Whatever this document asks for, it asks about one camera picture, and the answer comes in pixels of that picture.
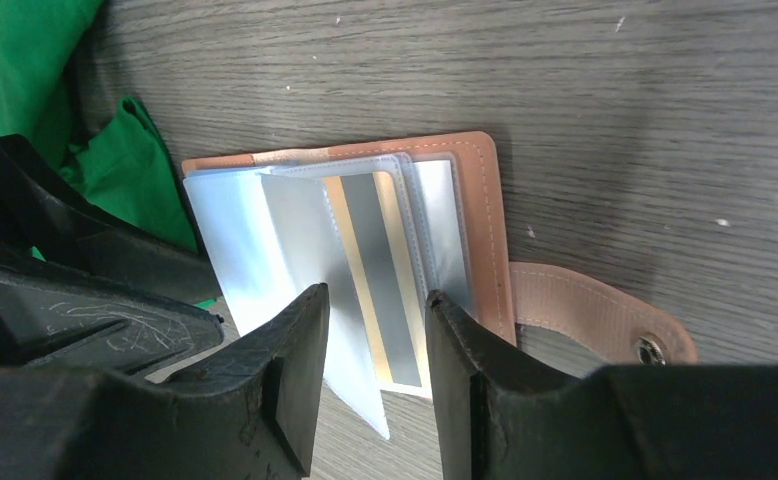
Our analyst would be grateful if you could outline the pink leather card holder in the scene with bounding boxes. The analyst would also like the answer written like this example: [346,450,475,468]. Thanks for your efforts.
[181,131,698,437]

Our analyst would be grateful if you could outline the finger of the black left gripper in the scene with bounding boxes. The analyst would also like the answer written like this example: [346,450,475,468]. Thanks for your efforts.
[0,135,224,373]

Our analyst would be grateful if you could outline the green cloth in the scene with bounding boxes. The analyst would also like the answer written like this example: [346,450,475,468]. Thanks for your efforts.
[0,0,218,313]

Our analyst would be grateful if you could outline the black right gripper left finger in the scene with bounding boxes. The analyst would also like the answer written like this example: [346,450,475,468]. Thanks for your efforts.
[0,284,329,479]

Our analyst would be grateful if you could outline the gold striped credit card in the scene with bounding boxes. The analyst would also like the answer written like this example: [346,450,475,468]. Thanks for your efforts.
[323,172,431,397]

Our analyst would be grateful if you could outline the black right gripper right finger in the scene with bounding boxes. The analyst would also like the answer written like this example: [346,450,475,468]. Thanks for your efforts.
[426,290,778,479]

